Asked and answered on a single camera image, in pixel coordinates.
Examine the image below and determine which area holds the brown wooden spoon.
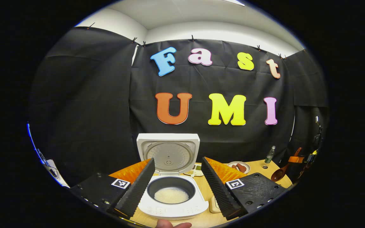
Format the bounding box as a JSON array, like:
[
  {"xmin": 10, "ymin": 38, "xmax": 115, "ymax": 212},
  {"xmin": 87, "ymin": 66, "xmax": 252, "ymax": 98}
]
[{"xmin": 271, "ymin": 147, "xmax": 302, "ymax": 182}]

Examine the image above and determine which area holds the white rice cooker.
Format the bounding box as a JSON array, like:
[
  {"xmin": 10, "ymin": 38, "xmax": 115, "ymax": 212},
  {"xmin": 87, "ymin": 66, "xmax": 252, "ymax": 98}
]
[{"xmin": 137, "ymin": 133, "xmax": 209, "ymax": 220}]

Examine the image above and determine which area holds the round white plate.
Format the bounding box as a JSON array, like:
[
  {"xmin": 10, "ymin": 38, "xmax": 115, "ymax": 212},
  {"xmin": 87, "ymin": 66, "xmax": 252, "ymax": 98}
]
[{"xmin": 227, "ymin": 161, "xmax": 251, "ymax": 174}]

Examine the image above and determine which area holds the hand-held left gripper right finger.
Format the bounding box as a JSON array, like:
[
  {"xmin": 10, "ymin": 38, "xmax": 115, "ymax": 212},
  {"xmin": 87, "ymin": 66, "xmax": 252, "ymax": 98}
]
[{"xmin": 201, "ymin": 156, "xmax": 288, "ymax": 221}]

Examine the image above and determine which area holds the white divided bean dish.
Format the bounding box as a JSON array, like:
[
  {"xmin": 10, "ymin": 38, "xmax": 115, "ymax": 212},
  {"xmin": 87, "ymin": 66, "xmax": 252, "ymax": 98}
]
[{"xmin": 183, "ymin": 162, "xmax": 204, "ymax": 177}]

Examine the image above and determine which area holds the green glass bottle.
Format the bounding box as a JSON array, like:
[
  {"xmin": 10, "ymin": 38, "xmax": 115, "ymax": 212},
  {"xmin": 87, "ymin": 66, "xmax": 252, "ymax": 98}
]
[{"xmin": 265, "ymin": 146, "xmax": 276, "ymax": 164}]

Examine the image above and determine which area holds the blue edged display screen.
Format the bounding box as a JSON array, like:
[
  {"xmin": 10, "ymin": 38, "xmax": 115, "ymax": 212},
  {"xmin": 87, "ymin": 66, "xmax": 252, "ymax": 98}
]
[{"xmin": 27, "ymin": 122, "xmax": 49, "ymax": 167}]

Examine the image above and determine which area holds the white stand with dark device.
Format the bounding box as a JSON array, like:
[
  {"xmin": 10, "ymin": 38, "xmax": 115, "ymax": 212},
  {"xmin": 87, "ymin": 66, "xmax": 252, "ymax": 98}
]
[{"xmin": 44, "ymin": 158, "xmax": 70, "ymax": 188}]

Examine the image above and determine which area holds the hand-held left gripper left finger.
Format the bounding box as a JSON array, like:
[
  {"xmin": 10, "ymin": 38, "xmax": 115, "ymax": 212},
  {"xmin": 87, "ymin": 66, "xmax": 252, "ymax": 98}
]
[{"xmin": 70, "ymin": 158, "xmax": 156, "ymax": 219}]

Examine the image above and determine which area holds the black backdrop cloth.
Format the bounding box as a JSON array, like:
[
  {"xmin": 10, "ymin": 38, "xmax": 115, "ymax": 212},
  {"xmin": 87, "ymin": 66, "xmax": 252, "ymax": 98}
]
[{"xmin": 29, "ymin": 27, "xmax": 330, "ymax": 187}]

